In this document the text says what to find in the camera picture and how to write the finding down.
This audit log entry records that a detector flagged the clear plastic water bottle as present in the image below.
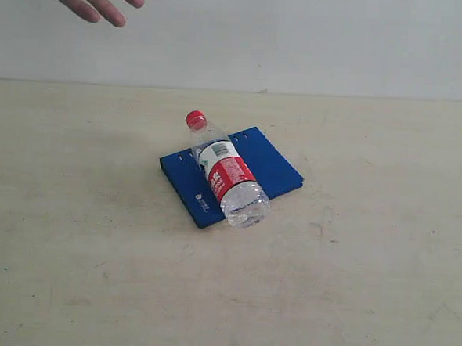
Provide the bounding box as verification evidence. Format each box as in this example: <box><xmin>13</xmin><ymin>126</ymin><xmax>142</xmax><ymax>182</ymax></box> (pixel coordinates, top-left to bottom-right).
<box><xmin>186</xmin><ymin>110</ymin><xmax>271</xmax><ymax>228</ymax></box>

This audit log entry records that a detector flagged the blue ring binder notebook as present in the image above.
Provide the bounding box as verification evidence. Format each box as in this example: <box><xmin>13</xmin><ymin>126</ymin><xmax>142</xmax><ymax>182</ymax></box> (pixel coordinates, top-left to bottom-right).
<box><xmin>160</xmin><ymin>127</ymin><xmax>304</xmax><ymax>229</ymax></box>

